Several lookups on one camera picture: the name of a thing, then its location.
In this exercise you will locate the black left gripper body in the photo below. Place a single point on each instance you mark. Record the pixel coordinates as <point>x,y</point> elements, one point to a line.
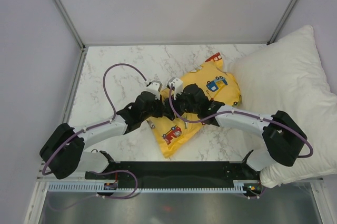
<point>155,111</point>

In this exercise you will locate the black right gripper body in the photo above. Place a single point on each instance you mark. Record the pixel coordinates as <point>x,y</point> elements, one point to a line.
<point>181,105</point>

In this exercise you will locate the yellow cartoon-print pillowcase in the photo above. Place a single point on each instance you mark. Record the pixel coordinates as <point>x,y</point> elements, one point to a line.
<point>216,84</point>

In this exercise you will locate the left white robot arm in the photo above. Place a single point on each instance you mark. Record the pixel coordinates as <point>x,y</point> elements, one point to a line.
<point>63,151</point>

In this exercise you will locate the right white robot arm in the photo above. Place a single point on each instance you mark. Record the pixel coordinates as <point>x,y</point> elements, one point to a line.
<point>284,141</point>

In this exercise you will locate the large white pillow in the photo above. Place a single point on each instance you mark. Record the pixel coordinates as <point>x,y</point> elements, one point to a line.
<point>288,76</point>

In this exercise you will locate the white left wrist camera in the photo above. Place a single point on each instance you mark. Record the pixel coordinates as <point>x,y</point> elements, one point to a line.
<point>154,87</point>

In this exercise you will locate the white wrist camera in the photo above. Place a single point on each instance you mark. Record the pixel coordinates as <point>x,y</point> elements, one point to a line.
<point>154,87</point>
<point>176,84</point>

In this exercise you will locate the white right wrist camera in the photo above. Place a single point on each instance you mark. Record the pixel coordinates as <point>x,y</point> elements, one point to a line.
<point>176,84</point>

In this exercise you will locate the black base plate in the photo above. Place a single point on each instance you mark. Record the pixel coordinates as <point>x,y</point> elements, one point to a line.
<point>187,174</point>

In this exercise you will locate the white slotted cable duct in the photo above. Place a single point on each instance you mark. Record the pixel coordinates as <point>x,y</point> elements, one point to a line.
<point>104,187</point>

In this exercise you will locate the right aluminium frame post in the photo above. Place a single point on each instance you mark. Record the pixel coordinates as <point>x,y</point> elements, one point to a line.
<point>283,20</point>

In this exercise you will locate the aluminium frame post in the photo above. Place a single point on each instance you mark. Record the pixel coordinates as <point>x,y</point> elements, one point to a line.
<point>283,20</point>
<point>69,23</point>

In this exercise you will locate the left aluminium frame post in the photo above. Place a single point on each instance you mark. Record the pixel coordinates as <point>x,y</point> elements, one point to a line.
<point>69,23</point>

